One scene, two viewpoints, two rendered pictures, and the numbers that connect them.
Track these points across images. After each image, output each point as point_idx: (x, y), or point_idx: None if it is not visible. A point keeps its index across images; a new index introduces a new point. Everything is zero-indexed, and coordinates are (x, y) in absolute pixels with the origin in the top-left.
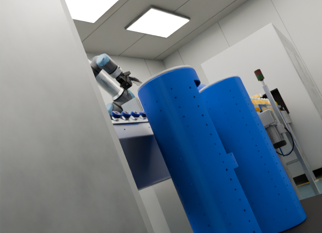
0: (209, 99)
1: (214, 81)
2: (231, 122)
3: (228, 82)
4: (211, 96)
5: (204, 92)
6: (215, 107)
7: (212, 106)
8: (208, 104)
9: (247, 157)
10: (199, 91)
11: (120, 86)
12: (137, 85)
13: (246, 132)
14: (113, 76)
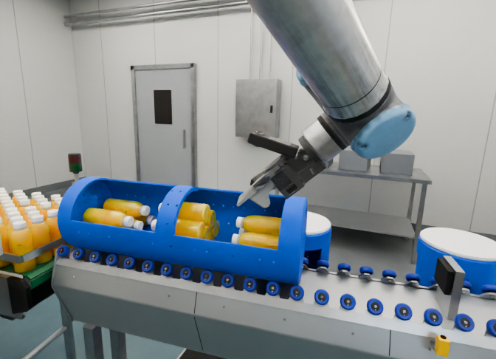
0: (328, 244)
1: (328, 221)
2: None
3: None
4: (330, 240)
5: (329, 233)
6: (328, 255)
7: (328, 254)
8: (326, 250)
9: None
10: (324, 231)
11: (304, 185)
12: (275, 187)
13: None
14: (333, 156)
